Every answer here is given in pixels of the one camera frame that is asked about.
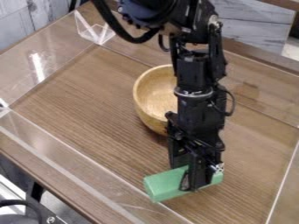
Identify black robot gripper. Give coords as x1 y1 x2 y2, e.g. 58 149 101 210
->
164 86 236 192

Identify green rectangular block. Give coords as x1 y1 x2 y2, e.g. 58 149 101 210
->
144 164 224 203

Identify brown wooden bowl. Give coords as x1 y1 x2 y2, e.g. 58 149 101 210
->
132 64 177 136

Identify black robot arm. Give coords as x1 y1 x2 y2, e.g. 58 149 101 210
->
91 0 235 191

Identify clear acrylic tray walls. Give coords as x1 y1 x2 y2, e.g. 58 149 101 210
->
0 16 299 224

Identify black table leg frame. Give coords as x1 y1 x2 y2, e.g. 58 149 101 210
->
25 182 68 224

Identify black cable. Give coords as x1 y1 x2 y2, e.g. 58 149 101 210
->
0 199 40 224

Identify clear acrylic corner bracket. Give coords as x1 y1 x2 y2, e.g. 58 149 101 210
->
73 10 116 46

